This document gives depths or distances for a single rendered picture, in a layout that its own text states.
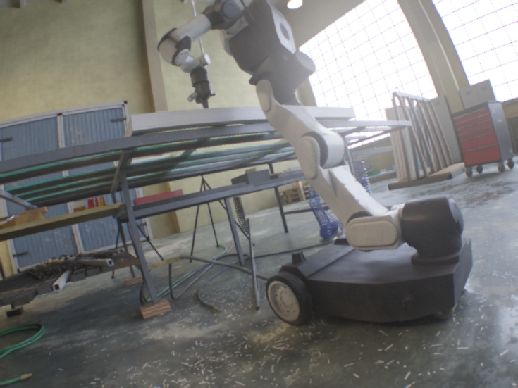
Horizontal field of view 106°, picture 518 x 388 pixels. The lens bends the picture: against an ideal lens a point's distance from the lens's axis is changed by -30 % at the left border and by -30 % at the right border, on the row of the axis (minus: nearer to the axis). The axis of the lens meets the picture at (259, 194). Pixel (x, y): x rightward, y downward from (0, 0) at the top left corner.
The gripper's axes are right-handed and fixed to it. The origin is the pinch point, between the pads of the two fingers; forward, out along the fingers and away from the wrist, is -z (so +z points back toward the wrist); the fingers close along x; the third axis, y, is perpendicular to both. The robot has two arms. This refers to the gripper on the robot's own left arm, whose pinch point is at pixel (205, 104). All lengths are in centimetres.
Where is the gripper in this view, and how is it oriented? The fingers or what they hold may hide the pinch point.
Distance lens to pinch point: 135.4
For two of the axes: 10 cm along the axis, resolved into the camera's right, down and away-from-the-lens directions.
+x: -5.3, 1.3, 8.4
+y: -8.1, 2.0, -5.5
